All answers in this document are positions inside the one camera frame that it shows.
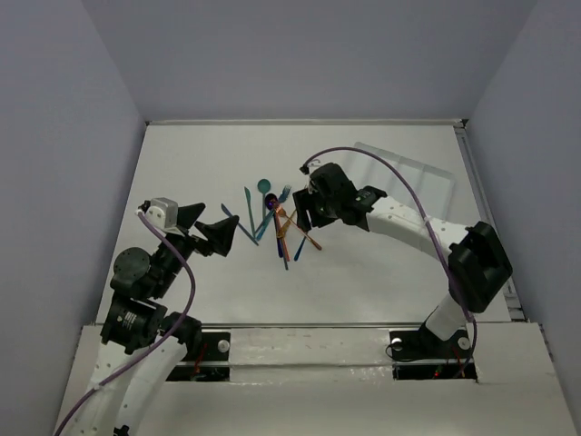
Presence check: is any white cutlery tray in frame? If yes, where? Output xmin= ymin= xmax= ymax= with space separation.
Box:
xmin=340 ymin=143 xmax=456 ymax=220

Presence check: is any blue knife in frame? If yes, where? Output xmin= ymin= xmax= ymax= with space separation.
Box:
xmin=221 ymin=203 xmax=259 ymax=246

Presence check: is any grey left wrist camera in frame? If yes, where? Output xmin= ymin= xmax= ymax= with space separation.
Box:
xmin=136 ymin=197 xmax=183 ymax=234

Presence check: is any ornate gold fork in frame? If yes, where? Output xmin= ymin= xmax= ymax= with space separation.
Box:
xmin=277 ymin=211 xmax=296 ymax=239

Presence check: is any matte blue fork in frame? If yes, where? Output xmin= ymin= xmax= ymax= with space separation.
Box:
xmin=261 ymin=183 xmax=292 ymax=223

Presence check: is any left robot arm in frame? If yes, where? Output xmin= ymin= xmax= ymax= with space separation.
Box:
xmin=54 ymin=197 xmax=239 ymax=435

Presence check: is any purple iridescent spoon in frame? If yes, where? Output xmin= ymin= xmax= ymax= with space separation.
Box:
xmin=265 ymin=193 xmax=283 ymax=258

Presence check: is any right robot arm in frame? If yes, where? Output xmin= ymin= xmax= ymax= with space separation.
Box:
xmin=293 ymin=163 xmax=513 ymax=356

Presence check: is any teal knife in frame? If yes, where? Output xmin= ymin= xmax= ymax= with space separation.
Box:
xmin=244 ymin=186 xmax=255 ymax=234

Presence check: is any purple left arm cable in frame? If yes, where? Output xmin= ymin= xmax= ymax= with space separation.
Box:
xmin=53 ymin=213 xmax=197 ymax=436

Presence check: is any teal spoon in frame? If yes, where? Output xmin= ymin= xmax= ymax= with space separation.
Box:
xmin=257 ymin=178 xmax=271 ymax=228

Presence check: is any shiny blue fork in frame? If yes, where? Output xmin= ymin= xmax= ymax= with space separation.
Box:
xmin=293 ymin=237 xmax=307 ymax=262

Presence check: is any rose gold fork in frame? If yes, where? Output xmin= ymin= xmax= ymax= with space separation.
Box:
xmin=275 ymin=205 xmax=322 ymax=251

